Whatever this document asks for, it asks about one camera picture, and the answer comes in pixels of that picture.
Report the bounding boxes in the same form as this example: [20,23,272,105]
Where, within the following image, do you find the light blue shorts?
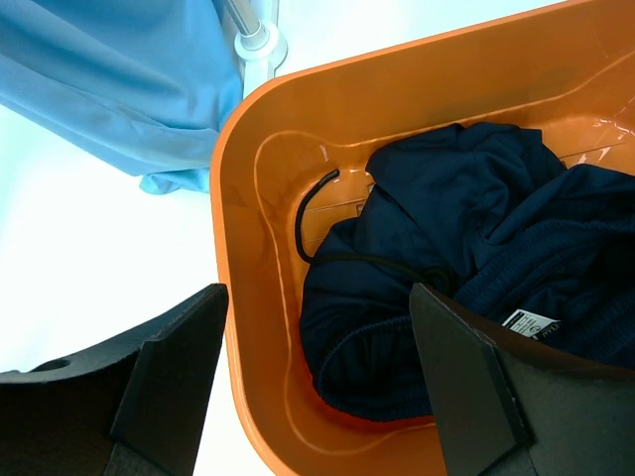
[1,0,243,194]

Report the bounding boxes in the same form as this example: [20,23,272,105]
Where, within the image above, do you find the orange plastic basket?
[211,1,634,475]

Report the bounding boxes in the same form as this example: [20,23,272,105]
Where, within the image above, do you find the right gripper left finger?
[1,284,228,475]

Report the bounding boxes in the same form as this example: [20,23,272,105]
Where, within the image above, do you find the white metal clothes rack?
[226,0,288,82]

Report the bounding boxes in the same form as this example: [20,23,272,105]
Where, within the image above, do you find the navy blue shorts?
[300,123,634,422]

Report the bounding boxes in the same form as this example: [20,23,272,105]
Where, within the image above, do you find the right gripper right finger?
[410,284,634,475]

